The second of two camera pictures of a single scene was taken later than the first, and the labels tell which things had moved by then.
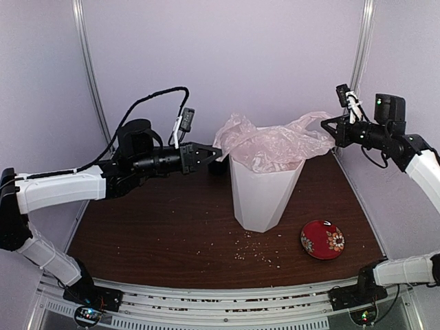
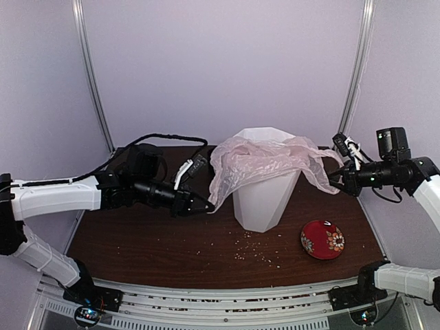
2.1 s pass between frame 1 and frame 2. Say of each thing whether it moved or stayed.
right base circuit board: stayed
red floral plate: stayed
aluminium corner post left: stayed
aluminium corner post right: stayed
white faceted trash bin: stayed
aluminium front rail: stayed
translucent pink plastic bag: moved
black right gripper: moved
